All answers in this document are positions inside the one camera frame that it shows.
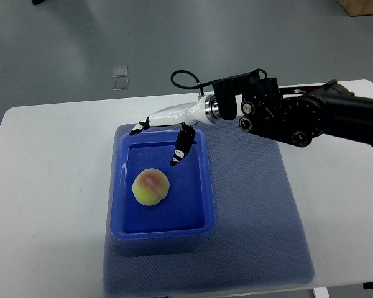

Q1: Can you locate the upper square floor plate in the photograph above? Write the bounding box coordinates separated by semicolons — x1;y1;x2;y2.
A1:
111;66;128;78

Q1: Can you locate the lower square floor plate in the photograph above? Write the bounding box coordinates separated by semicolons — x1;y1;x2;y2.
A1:
112;78;129;91

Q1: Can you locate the blue grey mesh mat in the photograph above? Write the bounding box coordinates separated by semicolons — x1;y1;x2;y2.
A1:
103;122;315;297

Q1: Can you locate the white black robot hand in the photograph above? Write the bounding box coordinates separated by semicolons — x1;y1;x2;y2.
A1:
129;96;211;166

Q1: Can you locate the brown cardboard box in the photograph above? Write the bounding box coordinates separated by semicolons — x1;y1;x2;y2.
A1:
338;0;373;17

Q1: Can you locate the yellow pink peach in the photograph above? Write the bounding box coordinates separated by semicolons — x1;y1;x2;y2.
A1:
132;168;170;207

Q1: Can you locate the person in black clothing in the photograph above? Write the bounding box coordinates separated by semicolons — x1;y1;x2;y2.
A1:
31;0;45;6

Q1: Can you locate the square floor plate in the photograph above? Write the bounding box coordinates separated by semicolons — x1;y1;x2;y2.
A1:
112;78;129;91
111;66;128;78

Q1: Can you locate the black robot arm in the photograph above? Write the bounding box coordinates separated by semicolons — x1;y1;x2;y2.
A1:
209;69;373;148

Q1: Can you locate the blue plastic tray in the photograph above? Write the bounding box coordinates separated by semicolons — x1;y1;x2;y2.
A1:
109;127;216;241

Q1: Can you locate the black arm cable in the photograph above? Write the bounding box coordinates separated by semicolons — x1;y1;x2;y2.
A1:
170;70;215;97

